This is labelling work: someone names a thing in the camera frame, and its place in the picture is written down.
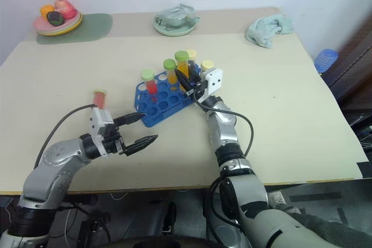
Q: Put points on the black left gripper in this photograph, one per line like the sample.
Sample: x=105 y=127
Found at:
x=112 y=142

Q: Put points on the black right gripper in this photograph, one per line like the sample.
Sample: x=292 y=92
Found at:
x=198 y=87

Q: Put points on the tall orange tube green cap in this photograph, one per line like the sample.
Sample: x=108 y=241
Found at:
x=182 y=65

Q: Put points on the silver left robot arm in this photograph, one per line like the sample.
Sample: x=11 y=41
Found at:
x=49 y=166

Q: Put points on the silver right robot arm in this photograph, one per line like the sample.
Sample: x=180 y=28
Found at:
x=226 y=126

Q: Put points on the blue test tube rack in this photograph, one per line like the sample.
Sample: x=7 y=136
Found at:
x=162 y=105

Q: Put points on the short orange tube green cap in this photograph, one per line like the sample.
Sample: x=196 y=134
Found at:
x=171 y=74

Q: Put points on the tube with yellow cap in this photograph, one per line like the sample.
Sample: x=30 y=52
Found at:
x=192 y=53
x=207 y=65

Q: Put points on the red tube with green cap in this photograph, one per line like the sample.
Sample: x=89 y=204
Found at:
x=151 y=86

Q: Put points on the pale green plate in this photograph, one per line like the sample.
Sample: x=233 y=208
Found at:
x=174 y=30

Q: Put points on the clear plastic bag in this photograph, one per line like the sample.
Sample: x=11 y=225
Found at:
x=174 y=14

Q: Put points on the light green cloth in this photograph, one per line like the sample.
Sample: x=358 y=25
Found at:
x=267 y=31

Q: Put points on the green placemat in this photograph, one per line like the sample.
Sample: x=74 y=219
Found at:
x=93 y=27

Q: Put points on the stacked plates with fruit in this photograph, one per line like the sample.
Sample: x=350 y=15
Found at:
x=52 y=34

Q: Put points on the blue ribbed container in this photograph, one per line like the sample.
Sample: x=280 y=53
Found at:
x=326 y=59

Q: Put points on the dark toy avocado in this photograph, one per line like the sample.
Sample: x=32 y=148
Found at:
x=55 y=18

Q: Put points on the pink toy peach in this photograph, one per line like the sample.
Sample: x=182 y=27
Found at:
x=66 y=8

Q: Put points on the pink plate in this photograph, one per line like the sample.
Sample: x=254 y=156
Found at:
x=40 y=24

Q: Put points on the white power strip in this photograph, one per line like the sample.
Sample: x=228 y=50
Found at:
x=276 y=199

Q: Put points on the orange toy fruit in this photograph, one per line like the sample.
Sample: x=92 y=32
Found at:
x=46 y=9

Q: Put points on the dark wooden furniture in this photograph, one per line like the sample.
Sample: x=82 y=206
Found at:
x=354 y=68

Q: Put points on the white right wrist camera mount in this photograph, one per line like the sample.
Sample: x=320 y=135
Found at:
x=215 y=81

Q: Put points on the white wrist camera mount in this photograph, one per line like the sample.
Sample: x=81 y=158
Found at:
x=215 y=81
x=98 y=120

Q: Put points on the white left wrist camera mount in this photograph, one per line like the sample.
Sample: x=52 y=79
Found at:
x=98 y=120

